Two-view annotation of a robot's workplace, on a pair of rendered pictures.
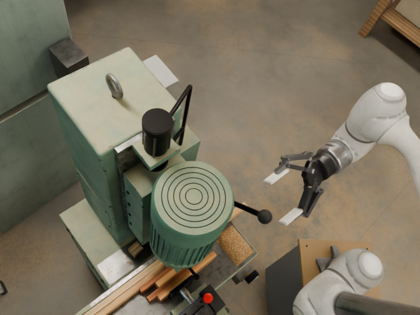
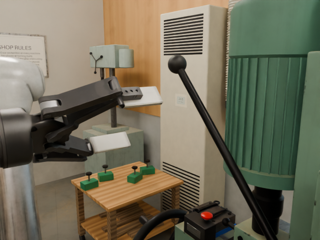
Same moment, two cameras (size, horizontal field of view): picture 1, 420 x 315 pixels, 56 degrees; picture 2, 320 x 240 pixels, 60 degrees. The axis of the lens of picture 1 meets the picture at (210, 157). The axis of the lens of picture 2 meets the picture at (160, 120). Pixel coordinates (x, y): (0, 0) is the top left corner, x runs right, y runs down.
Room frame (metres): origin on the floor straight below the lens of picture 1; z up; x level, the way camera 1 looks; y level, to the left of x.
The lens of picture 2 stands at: (0.86, -0.02, 1.40)
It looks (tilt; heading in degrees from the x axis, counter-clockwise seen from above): 11 degrees down; 200
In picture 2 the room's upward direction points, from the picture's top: straight up
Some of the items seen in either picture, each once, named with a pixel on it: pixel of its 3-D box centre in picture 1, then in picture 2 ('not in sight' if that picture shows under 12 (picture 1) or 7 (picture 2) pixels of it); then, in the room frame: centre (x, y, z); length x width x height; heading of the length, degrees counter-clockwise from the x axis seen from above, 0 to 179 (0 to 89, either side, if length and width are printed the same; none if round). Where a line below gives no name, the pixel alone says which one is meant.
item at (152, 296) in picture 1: (177, 277); not in sight; (0.26, -0.02, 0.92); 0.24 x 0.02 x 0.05; 146
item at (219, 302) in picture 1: (204, 312); (207, 218); (0.17, -0.13, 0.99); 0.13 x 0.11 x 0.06; 146
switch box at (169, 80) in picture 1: (157, 90); not in sight; (0.61, 0.19, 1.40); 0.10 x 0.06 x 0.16; 56
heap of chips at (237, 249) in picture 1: (235, 244); not in sight; (0.43, -0.18, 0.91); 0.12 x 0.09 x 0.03; 56
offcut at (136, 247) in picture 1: (135, 249); not in sight; (0.32, 0.15, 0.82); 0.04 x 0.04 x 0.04; 61
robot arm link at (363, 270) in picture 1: (356, 270); not in sight; (0.53, -0.69, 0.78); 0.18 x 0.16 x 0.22; 143
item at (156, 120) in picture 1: (154, 140); not in sight; (0.39, 0.12, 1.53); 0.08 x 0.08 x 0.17; 56
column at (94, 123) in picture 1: (121, 165); not in sight; (0.47, 0.25, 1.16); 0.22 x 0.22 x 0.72; 56
